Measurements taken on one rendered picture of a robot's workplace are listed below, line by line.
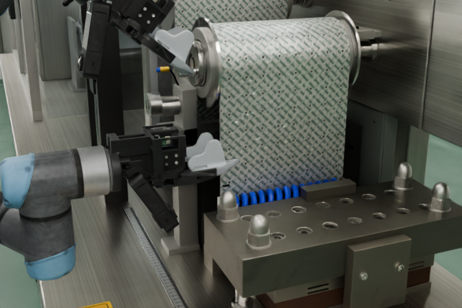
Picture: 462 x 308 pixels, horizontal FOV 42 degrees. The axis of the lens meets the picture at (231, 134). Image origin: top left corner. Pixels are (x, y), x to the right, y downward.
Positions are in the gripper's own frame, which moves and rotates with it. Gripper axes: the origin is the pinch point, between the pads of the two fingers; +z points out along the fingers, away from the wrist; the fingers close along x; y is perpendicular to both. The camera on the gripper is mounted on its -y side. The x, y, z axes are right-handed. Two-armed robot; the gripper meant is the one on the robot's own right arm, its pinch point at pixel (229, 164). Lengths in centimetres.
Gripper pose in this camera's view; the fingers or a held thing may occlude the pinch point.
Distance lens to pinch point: 99.7
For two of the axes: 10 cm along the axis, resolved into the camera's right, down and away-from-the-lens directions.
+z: 9.3, -1.2, 3.5
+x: -3.7, -2.9, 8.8
